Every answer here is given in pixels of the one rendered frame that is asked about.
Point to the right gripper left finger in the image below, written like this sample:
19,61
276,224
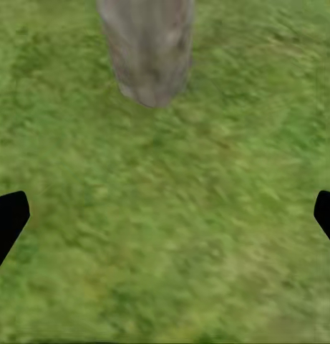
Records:
14,214

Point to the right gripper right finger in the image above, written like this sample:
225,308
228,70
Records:
322,211

